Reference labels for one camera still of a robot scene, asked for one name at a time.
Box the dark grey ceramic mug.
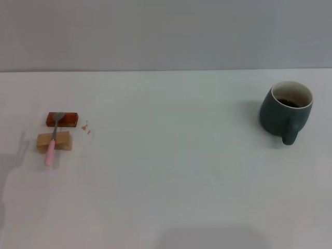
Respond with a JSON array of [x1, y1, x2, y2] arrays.
[[259, 80, 314, 146]]

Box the pink handled metal spoon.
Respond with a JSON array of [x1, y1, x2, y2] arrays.
[[44, 112, 65, 167]]

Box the red-brown wooden block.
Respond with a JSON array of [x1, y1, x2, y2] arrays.
[[46, 112, 79, 128]]

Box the light wooden arch block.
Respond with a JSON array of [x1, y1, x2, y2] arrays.
[[36, 131, 73, 154]]

